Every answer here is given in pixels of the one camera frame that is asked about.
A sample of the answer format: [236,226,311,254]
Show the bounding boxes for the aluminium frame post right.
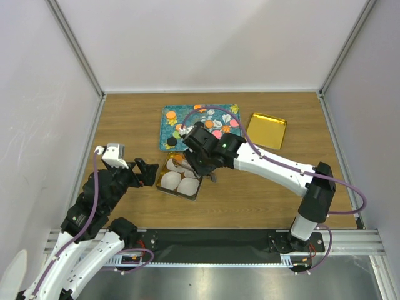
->
[319,0,378,97]

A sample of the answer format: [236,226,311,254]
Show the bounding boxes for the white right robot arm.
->
[179,126,336,252]

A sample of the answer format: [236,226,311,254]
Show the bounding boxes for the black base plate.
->
[139,229,326,264]

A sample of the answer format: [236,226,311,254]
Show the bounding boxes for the white cable duct left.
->
[104,252,144,268]

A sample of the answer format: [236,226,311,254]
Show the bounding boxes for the teal floral serving tray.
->
[159,104,242,152]

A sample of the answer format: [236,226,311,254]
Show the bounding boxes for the white paper cup top-right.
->
[184,169,198,178]

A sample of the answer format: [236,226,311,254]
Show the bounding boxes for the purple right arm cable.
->
[180,105,367,276]

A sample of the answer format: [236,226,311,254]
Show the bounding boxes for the orange round cookie bottom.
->
[174,154,183,161]

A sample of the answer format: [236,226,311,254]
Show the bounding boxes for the orange fish cookie top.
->
[194,104,207,113]

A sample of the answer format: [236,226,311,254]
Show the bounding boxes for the gold cookie tin box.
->
[156,152,203,201]

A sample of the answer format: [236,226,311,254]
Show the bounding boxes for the metal tongs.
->
[172,152,218,183]

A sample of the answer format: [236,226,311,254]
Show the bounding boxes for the aluminium frame post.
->
[319,0,378,97]
[45,0,107,101]

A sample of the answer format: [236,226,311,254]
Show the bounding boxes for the aluminium frame post left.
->
[45,0,107,101]

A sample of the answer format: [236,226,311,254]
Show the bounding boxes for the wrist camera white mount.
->
[102,142,128,169]
[176,124,188,138]

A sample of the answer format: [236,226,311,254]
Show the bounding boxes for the pink round cookie right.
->
[229,119,239,128]

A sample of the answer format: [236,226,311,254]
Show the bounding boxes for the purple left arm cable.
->
[27,146,154,300]

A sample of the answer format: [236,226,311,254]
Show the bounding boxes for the white paper cup bottom-right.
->
[177,177,200,196]

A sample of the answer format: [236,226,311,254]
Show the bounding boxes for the white cable duct right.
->
[280,252,314,268]

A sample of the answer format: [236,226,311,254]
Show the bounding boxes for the orange round cookie top-left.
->
[166,111,176,119]

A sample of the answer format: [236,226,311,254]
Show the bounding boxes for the green round cookie left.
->
[172,131,181,139]

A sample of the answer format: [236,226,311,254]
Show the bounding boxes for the black round cookie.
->
[167,137,178,147]
[195,121,205,128]

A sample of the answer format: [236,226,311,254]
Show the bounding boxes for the black round cookie centre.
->
[195,121,205,128]

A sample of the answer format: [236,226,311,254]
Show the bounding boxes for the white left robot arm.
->
[16,158,159,299]

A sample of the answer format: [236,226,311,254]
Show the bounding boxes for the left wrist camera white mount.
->
[102,142,128,169]

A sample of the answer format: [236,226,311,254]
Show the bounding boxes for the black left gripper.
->
[104,156,158,212]

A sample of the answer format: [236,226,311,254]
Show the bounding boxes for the orange round cookie centre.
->
[205,120,214,129]

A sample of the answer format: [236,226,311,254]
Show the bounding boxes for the pink round cookie lower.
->
[212,130,223,139]

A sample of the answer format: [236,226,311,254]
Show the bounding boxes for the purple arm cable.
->
[180,105,367,276]
[27,146,154,300]

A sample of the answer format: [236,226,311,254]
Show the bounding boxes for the pink round cookie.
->
[212,130,223,139]
[229,119,239,128]

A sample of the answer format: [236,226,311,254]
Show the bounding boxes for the black round cookie left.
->
[167,137,178,147]

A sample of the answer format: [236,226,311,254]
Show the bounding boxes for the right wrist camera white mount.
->
[176,124,188,138]

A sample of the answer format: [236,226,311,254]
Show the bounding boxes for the white paper cup bottom-left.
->
[161,171,181,190]

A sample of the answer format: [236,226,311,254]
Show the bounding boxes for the gold tin lid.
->
[246,112,287,150]

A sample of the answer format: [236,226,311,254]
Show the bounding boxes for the white cable duct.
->
[280,252,314,268]
[104,252,144,268]

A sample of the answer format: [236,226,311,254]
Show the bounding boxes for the white paper cup top-left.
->
[166,157,189,173]

